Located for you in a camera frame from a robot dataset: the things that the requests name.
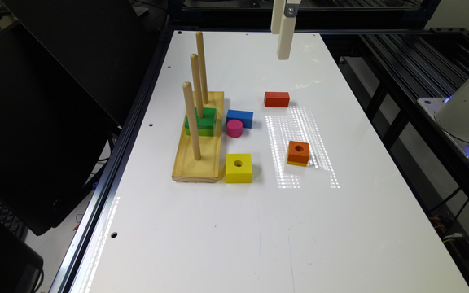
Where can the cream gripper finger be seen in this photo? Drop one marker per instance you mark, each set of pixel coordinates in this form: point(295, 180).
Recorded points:
point(277, 14)
point(287, 29)

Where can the yellow block with hole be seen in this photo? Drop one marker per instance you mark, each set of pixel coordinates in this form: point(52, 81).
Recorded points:
point(239, 168)

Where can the red rectangular block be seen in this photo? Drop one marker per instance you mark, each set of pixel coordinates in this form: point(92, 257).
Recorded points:
point(276, 99)

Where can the blue rectangular block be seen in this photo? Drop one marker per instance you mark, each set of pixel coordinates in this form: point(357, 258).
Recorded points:
point(245, 117)

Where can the pink cylinder block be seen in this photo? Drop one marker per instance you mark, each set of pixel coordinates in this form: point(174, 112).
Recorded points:
point(234, 128)

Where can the orange block with hole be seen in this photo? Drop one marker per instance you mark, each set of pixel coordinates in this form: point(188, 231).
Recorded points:
point(298, 153)

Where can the light green square block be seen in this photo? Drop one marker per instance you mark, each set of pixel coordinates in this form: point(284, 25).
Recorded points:
point(202, 132)

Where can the rear wooden peg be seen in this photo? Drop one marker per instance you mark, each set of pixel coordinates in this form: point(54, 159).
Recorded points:
point(202, 66)

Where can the wooden peg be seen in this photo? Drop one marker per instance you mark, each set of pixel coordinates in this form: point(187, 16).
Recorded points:
point(191, 117)
point(197, 85)
point(202, 66)

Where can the middle wooden peg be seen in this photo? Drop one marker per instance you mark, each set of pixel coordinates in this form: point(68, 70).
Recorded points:
point(197, 85)

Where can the front wooden peg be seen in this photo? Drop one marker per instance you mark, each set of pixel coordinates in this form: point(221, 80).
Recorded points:
point(191, 117)

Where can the large black monitor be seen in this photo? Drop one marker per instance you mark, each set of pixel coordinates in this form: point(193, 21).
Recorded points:
point(69, 74)

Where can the black keyboard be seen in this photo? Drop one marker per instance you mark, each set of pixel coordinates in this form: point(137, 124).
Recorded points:
point(11, 221)

